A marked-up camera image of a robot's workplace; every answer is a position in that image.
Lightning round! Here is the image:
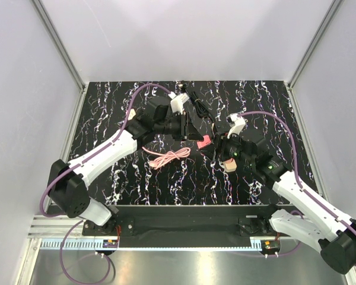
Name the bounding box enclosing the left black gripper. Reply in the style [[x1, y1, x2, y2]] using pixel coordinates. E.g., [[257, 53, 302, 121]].
[[154, 111, 204, 142]]

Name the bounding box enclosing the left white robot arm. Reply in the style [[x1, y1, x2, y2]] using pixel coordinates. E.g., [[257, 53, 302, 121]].
[[43, 104, 204, 235]]

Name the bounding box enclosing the pink cable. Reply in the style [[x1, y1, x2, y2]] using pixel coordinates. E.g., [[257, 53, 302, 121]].
[[141, 145, 192, 170]]

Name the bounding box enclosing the black bundled cable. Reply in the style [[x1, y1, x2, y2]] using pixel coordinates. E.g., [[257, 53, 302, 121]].
[[177, 82, 215, 122]]

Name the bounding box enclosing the grey cable duct rail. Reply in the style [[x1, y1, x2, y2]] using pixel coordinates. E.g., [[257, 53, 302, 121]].
[[40, 237, 262, 252]]

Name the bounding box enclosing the beige red power strip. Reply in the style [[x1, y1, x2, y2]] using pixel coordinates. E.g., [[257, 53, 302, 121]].
[[220, 159, 237, 173]]

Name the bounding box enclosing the white pink power strip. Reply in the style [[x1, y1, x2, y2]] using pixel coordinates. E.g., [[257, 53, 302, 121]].
[[128, 109, 136, 120]]

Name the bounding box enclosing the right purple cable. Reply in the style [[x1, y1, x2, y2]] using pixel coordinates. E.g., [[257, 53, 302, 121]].
[[237, 111, 356, 268]]

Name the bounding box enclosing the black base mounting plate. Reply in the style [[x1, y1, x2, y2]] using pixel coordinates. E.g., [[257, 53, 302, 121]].
[[82, 205, 294, 237]]

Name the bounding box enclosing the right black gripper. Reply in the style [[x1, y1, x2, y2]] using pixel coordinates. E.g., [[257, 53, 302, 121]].
[[199, 129, 255, 167]]

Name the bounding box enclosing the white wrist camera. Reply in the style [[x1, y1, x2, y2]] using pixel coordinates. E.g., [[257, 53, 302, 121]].
[[226, 113, 246, 138], [168, 92, 189, 114]]

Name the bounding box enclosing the pink cube plug adapter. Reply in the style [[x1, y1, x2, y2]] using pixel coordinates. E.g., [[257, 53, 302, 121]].
[[223, 159, 237, 169]]

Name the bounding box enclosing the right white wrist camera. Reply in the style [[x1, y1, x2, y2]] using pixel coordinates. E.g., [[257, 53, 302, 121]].
[[226, 113, 246, 138]]

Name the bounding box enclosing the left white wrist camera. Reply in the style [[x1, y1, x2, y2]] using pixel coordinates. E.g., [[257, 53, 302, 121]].
[[168, 92, 189, 114]]

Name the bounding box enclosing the purple cable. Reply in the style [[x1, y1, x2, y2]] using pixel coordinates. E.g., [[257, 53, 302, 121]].
[[237, 111, 356, 268], [40, 83, 174, 285]]

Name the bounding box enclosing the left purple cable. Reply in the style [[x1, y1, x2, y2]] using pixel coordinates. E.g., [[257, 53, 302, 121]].
[[40, 83, 174, 285]]

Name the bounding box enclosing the black smart plug adapter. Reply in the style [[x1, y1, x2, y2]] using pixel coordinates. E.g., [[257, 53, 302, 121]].
[[212, 121, 230, 135]]

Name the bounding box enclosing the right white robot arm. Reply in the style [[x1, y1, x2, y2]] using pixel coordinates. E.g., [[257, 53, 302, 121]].
[[214, 134, 356, 274]]

